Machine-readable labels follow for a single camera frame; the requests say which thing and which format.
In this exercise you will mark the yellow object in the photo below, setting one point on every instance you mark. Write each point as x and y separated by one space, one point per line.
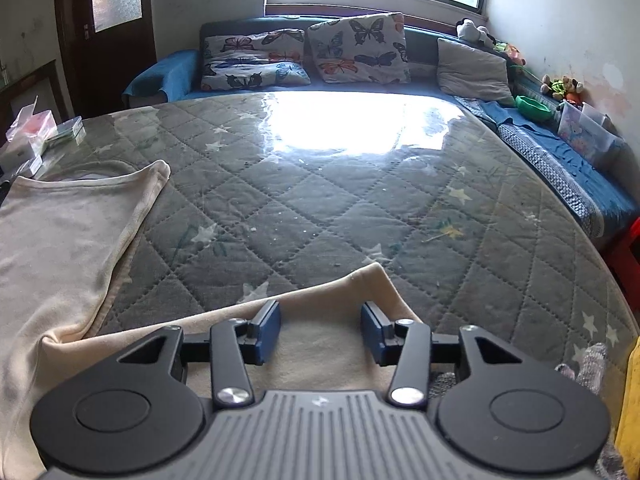
631 410

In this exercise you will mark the grey quilted star table cover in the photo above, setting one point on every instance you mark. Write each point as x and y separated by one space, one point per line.
350 210

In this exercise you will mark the clear plastic storage box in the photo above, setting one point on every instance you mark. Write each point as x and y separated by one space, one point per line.
582 132

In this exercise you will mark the pink and green toy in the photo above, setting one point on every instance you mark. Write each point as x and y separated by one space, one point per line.
511 54

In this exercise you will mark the square butterfly print pillow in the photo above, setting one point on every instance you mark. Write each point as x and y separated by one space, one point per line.
360 47

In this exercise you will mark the dark wooden door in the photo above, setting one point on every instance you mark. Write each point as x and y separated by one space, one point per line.
120 50

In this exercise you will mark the cream sleeveless shirt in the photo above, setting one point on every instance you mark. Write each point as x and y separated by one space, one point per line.
55 240

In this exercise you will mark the grey pillow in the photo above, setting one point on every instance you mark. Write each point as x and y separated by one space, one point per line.
472 70

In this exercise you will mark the green flat box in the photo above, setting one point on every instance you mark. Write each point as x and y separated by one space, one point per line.
65 132

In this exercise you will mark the grey knitted cloth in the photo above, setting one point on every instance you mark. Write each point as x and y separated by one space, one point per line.
597 365

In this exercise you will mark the panda plush toy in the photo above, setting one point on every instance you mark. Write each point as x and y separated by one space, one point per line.
470 30

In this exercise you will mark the red stool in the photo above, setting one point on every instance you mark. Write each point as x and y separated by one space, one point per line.
625 260

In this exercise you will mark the wide butterfly print pillow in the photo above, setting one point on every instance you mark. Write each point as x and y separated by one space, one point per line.
250 60

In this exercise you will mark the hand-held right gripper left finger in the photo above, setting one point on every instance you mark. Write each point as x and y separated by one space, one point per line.
269 335

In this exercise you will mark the blue sofa blanket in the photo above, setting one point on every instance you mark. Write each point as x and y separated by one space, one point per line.
565 170

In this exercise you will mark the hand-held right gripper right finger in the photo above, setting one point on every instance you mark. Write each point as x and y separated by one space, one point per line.
372 336

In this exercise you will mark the green plastic bowl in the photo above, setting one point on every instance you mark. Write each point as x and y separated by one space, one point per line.
534 107

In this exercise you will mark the white box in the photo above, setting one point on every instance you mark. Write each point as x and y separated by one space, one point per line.
19 157

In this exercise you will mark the blue sofa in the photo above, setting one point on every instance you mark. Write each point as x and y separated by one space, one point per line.
425 47

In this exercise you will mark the brown plush toys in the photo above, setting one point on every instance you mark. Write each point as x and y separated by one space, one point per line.
562 87

